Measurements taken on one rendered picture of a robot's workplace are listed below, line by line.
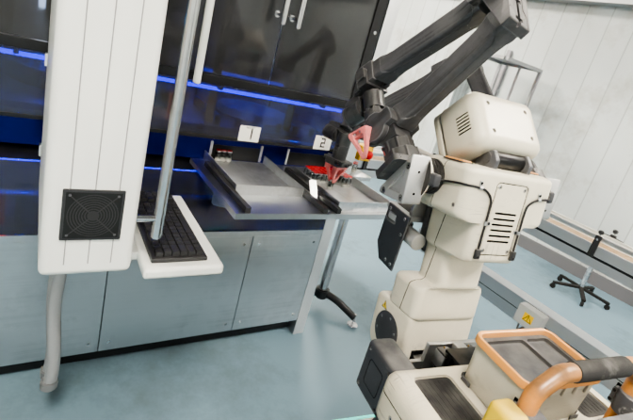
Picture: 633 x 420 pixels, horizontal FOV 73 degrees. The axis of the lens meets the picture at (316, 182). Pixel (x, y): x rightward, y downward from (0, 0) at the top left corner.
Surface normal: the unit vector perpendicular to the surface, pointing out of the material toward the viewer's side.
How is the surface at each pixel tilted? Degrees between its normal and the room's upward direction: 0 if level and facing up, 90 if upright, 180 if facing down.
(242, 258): 90
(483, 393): 92
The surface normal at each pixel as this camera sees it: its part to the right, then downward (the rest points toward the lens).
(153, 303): 0.51, 0.39
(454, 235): -0.90, -0.11
